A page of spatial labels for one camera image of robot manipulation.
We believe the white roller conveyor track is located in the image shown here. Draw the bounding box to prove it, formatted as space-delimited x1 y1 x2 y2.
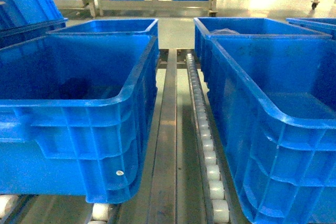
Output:
186 53 230 223

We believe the rear left blue bin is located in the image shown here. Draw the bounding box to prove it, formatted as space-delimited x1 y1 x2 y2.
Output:
47 18 159 39

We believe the front left blue bin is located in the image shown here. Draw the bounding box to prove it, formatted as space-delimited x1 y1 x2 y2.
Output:
1 35 159 204

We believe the front right blue bin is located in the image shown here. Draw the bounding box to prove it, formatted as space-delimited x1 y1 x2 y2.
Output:
208 37 335 223

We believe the far left blue crate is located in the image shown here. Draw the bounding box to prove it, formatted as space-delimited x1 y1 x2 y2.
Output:
1 0 67 48

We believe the steel centre rail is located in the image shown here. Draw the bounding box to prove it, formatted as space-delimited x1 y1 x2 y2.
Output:
146 49 177 223

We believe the rear right blue bin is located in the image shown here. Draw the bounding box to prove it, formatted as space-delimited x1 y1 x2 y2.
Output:
194 17 331 77

